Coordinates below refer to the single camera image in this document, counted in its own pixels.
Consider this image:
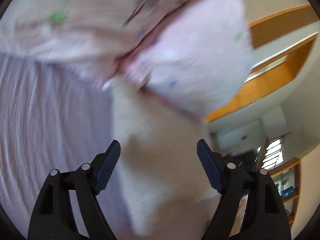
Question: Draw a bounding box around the beige cable-knit sweater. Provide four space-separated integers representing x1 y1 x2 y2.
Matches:
111 77 219 239

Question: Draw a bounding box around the wooden bookshelf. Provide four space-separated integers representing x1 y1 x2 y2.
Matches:
229 156 303 238

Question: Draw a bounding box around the lavender bed sheet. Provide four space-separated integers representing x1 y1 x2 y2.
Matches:
0 52 136 240

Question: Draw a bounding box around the right floral pink pillow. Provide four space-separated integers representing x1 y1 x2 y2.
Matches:
120 0 253 118

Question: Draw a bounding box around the floral pink pillow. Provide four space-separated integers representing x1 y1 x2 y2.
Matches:
120 0 253 118
1 0 188 88

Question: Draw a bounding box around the wooden framed window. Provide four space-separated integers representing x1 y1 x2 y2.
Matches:
206 5 319 122

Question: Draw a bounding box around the left floral pink pillow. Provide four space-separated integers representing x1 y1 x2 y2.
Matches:
1 0 188 88

